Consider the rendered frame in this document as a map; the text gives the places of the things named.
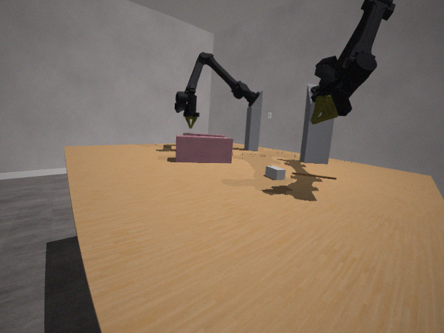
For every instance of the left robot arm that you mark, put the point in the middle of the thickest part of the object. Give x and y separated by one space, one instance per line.
336 74

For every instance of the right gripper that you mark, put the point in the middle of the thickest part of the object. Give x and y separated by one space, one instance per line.
193 116

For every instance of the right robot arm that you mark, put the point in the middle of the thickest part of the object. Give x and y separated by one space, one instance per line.
182 98

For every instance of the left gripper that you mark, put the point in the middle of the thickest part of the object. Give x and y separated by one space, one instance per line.
331 103

